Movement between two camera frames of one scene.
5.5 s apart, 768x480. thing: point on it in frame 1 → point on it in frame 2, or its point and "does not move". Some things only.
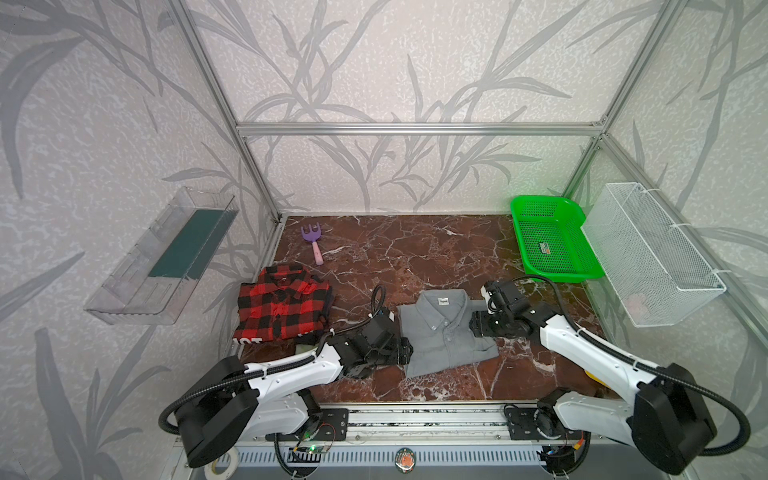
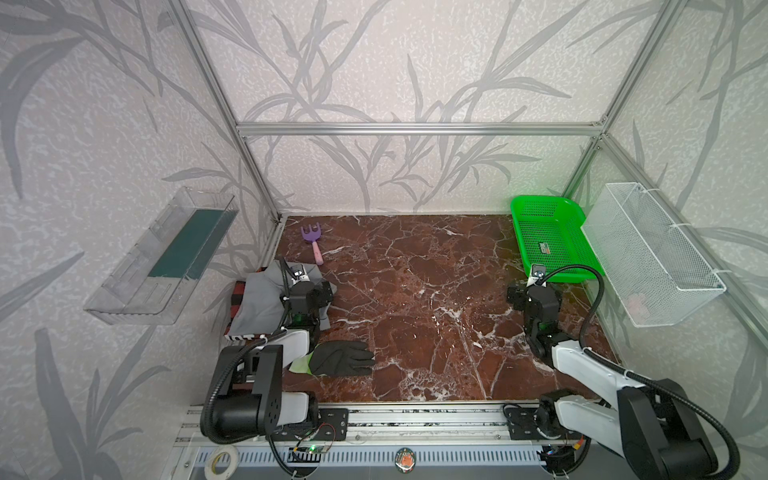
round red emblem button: [405, 460] does not move
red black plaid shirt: [286, 302] → [237, 295]
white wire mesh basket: [654, 275] does not move
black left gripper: [395, 346] → [297, 283]
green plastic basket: [552, 242] does not move
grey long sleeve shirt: [439, 328] → [260, 308]
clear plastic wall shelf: [153, 278] does not move
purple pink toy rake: [313, 235] does not move
